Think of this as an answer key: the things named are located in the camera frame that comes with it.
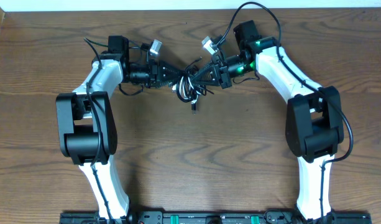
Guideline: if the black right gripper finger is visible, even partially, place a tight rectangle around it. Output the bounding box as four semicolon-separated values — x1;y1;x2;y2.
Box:
191;74;220;86
193;63;218;78

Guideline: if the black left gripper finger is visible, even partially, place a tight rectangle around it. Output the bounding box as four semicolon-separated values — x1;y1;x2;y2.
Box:
159;76;180;87
160;60;184;78

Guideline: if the black USB cable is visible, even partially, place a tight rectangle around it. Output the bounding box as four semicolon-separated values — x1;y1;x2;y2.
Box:
172;57;216;114

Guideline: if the white cable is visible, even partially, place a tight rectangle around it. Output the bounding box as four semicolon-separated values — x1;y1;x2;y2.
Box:
172;76;200;105

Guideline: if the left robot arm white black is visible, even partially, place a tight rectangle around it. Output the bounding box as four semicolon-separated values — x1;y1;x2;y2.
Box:
55;35;185;223

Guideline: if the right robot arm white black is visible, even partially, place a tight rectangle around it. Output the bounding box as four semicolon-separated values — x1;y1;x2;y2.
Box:
191;21;346;223

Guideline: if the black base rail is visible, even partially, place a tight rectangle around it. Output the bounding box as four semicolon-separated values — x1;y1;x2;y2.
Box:
59;210;372;224

